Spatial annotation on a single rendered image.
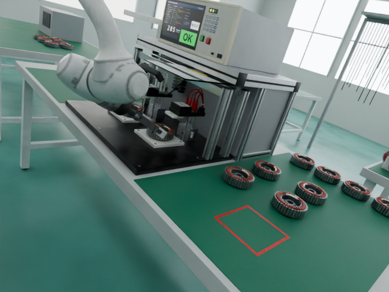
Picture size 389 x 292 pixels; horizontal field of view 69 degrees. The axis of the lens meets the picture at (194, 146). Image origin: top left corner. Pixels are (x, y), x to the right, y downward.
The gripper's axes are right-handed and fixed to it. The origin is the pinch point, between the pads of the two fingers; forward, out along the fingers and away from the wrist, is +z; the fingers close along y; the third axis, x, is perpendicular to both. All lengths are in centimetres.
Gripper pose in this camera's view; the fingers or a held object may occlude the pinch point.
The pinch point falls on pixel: (153, 127)
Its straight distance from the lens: 113.1
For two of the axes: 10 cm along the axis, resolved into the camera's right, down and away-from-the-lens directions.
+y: 6.3, 4.4, -6.3
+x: 5.9, -8.1, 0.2
